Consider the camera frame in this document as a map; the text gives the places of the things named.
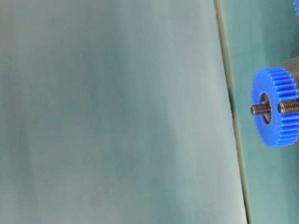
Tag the medium blue plastic gear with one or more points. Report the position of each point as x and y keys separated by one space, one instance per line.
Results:
x=274 y=85

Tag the steel shaft through medium gear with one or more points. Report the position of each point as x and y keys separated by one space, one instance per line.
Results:
x=260 y=109

